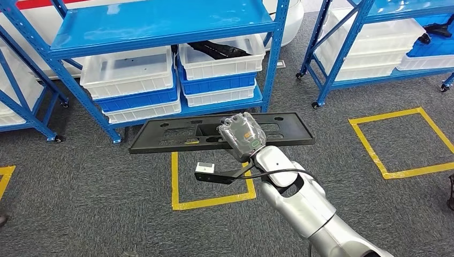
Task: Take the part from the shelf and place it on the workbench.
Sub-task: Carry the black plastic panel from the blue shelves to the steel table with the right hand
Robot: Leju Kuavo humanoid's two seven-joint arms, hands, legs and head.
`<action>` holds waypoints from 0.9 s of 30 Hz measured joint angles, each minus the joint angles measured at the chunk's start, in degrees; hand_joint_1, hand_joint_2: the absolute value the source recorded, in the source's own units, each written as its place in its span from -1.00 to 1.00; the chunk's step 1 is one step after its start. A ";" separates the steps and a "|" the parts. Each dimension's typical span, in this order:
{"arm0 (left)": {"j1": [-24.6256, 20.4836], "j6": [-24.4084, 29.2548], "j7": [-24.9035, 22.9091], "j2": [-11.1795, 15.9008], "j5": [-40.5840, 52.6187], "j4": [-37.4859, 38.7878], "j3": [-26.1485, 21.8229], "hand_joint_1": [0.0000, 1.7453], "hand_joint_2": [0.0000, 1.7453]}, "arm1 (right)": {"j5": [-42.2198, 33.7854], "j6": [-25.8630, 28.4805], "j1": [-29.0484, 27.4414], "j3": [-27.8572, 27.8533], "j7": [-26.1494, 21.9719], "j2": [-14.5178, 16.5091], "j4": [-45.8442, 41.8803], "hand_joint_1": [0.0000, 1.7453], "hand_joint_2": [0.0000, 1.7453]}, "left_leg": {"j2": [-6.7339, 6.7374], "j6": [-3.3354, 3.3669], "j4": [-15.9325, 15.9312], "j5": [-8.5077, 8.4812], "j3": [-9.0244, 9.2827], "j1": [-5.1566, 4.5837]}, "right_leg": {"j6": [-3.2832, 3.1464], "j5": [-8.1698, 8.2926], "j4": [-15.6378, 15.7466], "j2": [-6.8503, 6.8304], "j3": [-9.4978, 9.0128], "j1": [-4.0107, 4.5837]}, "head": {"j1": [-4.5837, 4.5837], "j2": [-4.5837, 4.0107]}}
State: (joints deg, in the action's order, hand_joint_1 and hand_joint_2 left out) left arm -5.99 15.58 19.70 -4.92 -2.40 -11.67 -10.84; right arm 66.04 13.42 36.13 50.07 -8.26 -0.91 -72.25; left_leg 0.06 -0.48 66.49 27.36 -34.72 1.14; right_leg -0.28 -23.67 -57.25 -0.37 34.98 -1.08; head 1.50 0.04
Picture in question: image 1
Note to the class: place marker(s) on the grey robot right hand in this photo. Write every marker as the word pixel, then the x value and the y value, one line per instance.
pixel 241 138

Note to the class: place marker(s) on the long black plastic part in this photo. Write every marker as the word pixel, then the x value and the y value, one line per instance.
pixel 159 136

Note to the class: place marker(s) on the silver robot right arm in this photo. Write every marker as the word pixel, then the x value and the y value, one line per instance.
pixel 301 205

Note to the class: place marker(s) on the blue metal shelf rack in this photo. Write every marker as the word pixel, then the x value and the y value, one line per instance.
pixel 159 21
pixel 35 69
pixel 408 9

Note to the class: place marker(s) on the white plastic bin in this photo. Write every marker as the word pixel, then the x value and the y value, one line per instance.
pixel 17 81
pixel 220 98
pixel 425 64
pixel 220 69
pixel 124 81
pixel 9 119
pixel 142 115

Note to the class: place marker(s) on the metal floor outlet plate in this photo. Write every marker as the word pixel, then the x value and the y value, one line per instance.
pixel 280 64

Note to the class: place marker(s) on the white car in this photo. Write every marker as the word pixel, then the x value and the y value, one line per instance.
pixel 287 21

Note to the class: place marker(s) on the large white plastic crate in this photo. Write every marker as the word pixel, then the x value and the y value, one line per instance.
pixel 354 60
pixel 372 35
pixel 361 74

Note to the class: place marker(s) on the yellow floor tape square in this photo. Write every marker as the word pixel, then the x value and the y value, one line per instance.
pixel 7 170

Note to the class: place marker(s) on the red barrier belt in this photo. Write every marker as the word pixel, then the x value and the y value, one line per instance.
pixel 35 4

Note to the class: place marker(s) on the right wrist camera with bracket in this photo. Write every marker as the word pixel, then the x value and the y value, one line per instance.
pixel 205 167

